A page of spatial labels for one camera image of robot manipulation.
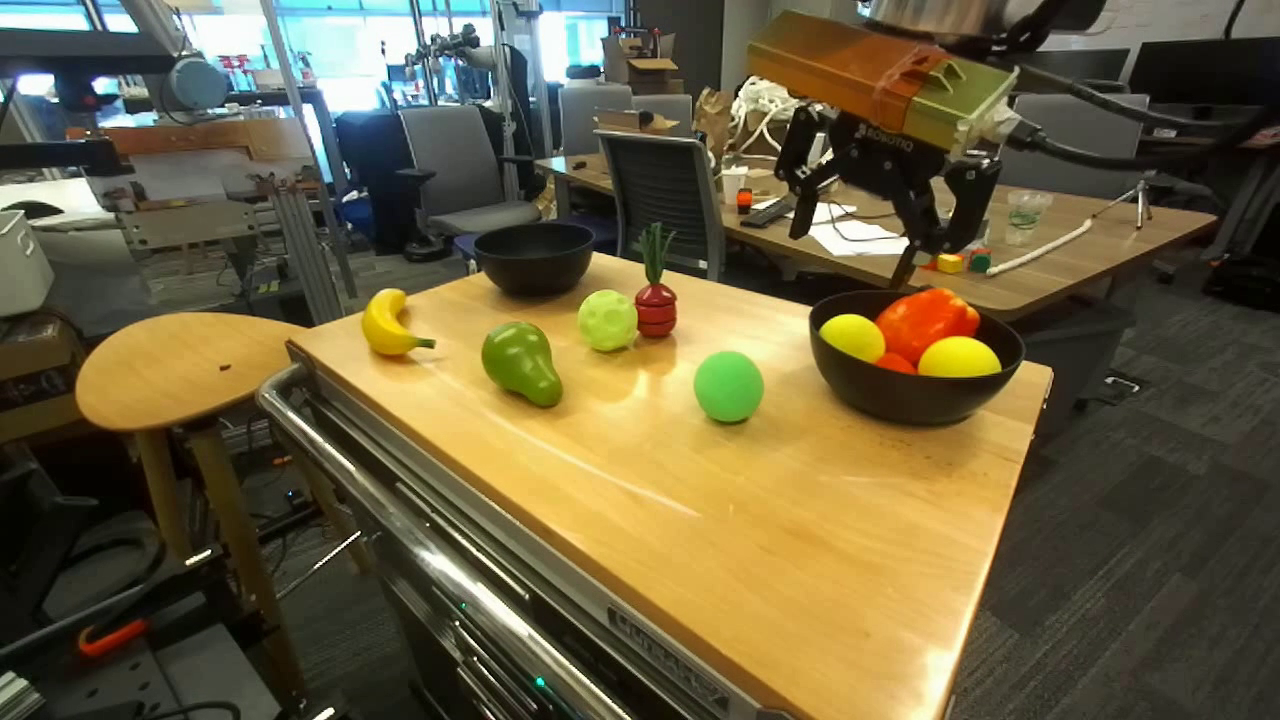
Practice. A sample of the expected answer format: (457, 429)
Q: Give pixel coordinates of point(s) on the wooden butcher block table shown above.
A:
(481, 642)

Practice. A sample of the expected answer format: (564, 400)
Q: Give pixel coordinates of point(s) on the black perforated breadboard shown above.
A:
(202, 673)

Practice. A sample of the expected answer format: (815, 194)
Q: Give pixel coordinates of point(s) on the orange toy bell pepper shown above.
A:
(926, 323)

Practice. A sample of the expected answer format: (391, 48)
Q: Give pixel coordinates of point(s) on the white appliance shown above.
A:
(23, 266)

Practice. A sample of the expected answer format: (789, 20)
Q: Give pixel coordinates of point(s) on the black computer monitor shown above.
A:
(1203, 70)
(1084, 67)

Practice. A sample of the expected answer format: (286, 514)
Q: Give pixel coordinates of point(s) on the long black bar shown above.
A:
(762, 209)

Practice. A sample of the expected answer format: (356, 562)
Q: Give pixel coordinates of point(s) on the white paper sheets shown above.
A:
(855, 243)

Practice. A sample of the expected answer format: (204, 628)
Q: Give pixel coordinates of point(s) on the light green dimpled ball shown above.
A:
(610, 323)

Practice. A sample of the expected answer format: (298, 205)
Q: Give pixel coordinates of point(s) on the clear plastic cup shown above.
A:
(1029, 215)

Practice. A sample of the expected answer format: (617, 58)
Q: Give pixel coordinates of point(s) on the green toy ball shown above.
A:
(731, 385)

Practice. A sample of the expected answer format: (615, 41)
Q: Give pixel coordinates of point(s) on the yellow toy banana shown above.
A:
(384, 327)

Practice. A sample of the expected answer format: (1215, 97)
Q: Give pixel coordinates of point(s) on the round wooden stool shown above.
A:
(174, 366)

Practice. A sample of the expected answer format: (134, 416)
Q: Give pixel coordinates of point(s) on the grey robot joint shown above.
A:
(197, 83)

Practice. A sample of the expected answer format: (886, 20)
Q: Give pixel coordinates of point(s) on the small black bowl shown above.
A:
(532, 262)

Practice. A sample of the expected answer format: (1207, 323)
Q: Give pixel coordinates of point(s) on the wooden crate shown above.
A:
(212, 142)

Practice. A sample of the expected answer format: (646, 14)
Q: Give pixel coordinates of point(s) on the wooden office table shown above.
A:
(1066, 262)

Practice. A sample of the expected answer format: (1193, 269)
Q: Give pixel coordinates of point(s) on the large black bowl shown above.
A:
(914, 396)

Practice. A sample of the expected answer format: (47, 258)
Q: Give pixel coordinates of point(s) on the black mesh office chair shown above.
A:
(662, 203)

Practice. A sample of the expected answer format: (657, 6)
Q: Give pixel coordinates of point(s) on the red toy radish green leaves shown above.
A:
(657, 311)

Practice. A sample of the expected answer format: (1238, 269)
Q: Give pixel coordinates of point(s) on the aluminium frame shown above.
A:
(202, 221)

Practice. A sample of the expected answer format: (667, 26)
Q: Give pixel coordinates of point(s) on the small tripod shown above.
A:
(1147, 187)

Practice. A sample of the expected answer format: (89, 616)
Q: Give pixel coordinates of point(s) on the orange black clamp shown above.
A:
(114, 639)

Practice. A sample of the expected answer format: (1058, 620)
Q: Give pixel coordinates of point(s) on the colourful toy blocks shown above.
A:
(954, 262)

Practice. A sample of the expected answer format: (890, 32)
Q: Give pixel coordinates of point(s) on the yellow toy lemon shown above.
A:
(957, 359)

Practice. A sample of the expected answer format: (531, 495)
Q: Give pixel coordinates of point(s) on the thin white stick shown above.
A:
(1044, 245)

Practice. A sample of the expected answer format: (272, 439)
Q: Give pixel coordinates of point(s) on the cardboard box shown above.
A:
(655, 78)

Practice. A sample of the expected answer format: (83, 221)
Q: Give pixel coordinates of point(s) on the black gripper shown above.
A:
(892, 161)

